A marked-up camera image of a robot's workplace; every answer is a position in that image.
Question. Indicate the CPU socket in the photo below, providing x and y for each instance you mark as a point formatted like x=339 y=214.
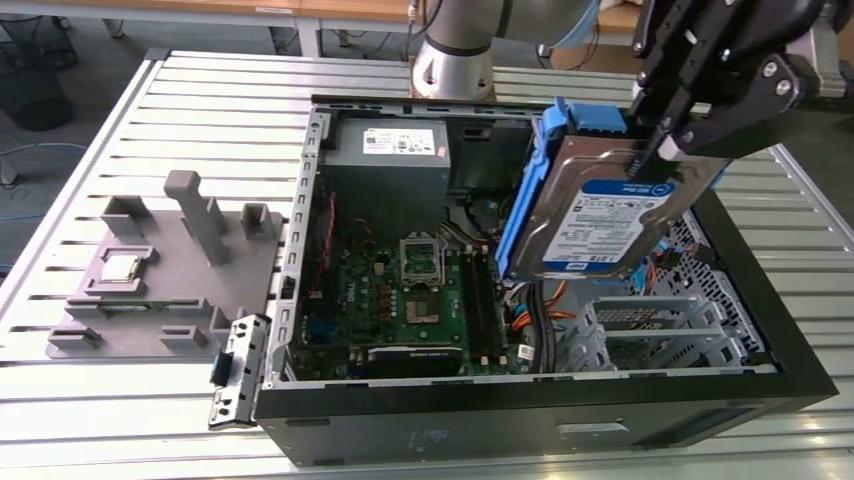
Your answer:
x=422 y=262

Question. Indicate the green motherboard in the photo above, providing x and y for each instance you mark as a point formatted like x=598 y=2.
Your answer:
x=374 y=300

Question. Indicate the grey parts rack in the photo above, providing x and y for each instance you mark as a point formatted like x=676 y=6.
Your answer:
x=174 y=300

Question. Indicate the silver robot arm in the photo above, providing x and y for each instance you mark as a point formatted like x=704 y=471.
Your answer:
x=454 y=65

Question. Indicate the grey metal desk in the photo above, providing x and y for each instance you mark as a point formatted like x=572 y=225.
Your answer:
x=201 y=14

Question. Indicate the green RAM stick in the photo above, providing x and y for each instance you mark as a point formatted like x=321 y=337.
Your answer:
x=134 y=306

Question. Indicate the grey expansion slot bracket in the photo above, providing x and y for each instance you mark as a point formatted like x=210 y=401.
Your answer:
x=241 y=370

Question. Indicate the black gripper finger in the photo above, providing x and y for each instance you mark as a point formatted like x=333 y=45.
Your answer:
x=657 y=80
x=734 y=125

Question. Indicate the black RAM slot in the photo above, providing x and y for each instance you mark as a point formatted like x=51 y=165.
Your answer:
x=493 y=300
x=473 y=300

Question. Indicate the wooden desk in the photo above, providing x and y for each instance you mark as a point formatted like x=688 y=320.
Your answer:
x=614 y=55

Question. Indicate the silver CPU chip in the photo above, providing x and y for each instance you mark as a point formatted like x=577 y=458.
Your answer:
x=121 y=269

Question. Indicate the grey power supply unit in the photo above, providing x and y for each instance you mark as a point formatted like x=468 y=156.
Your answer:
x=394 y=160

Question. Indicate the black PC case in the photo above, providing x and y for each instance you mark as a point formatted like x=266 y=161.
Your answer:
x=534 y=415

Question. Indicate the black waste bin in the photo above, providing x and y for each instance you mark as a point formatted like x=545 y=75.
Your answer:
x=37 y=90

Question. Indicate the black graphics card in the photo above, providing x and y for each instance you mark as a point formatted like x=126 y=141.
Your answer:
x=414 y=357

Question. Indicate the hard disk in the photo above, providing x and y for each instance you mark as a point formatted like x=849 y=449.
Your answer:
x=588 y=220

